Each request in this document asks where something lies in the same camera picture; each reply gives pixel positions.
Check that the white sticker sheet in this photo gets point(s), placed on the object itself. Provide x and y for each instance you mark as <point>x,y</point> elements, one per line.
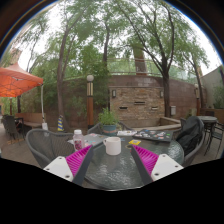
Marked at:
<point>126,133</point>

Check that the blue yellow striped cone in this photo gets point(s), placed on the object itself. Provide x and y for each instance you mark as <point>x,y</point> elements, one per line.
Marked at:
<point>60,124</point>

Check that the brown lamp post white globe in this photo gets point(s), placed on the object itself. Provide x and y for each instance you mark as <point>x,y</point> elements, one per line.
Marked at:
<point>90,106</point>

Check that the dark chair holding jacket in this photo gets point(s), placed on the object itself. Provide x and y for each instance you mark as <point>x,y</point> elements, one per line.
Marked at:
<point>193,159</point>

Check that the orange canopy tent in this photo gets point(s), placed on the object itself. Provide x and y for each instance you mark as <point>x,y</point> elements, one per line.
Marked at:
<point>18,81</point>

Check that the black jacket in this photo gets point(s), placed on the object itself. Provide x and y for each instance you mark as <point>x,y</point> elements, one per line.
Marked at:
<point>190,135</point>

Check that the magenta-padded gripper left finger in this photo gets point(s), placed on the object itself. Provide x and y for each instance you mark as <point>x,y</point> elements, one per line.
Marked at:
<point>78,159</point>

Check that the wall lantern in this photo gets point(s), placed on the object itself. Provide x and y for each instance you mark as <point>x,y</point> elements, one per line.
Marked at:
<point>161,94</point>
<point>114,93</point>

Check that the white ceramic mug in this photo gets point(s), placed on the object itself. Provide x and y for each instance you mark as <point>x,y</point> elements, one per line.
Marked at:
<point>113,146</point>

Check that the black laptop with stickers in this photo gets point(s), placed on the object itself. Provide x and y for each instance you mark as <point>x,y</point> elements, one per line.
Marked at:
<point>153,135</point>

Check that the pink drink bottle white cap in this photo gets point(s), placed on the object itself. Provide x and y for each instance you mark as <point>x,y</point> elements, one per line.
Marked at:
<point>78,141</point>

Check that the small yellow card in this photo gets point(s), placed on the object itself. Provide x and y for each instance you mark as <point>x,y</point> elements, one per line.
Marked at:
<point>134,142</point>

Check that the grey wall box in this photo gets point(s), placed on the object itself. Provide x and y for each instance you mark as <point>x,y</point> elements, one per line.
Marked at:
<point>173,110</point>

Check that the grey mesh patio chair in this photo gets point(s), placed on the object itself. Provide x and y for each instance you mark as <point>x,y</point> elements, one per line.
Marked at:
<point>46,146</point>

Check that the round dark patio table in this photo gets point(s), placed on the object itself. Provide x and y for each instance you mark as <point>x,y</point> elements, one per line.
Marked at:
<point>207,119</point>

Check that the group of dark patio chairs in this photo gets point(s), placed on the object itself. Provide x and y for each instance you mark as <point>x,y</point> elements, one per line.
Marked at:
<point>11,128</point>

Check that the green plant in teal pot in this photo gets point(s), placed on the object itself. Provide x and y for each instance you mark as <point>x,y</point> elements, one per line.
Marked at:
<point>109,126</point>

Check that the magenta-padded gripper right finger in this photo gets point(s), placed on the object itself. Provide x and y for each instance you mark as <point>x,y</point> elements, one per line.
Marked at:
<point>146,159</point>

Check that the black metal patio chair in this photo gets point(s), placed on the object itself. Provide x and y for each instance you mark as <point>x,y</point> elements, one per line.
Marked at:
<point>216,133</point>

